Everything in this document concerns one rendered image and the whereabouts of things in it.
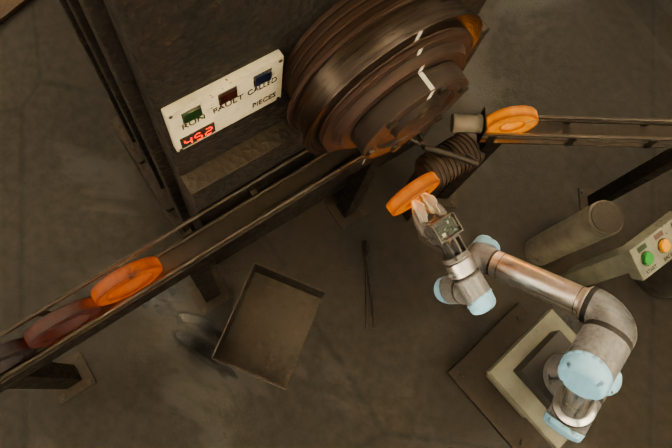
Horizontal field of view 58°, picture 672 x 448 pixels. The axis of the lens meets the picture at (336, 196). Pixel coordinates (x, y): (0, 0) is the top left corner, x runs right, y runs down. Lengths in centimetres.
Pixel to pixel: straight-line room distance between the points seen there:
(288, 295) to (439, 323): 86
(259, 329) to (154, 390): 72
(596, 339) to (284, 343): 79
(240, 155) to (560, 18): 199
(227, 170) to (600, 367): 98
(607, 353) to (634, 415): 119
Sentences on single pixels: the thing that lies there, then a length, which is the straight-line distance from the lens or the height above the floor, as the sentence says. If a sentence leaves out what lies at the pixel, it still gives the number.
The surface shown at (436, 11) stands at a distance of 123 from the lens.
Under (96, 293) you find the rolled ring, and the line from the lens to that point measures 161.
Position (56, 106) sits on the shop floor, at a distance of 267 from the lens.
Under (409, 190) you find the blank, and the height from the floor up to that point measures 90.
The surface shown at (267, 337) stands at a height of 60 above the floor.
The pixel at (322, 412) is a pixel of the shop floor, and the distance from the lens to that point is 231.
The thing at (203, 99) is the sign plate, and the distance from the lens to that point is 119.
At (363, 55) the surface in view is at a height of 131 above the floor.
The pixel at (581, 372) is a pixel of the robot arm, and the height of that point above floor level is 96.
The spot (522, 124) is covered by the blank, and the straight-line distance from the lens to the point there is 192.
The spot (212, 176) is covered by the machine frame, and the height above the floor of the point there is 87.
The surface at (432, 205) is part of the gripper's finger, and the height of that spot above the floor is 85.
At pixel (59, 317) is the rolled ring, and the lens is 161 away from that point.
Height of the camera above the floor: 229
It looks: 71 degrees down
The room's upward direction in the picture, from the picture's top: 22 degrees clockwise
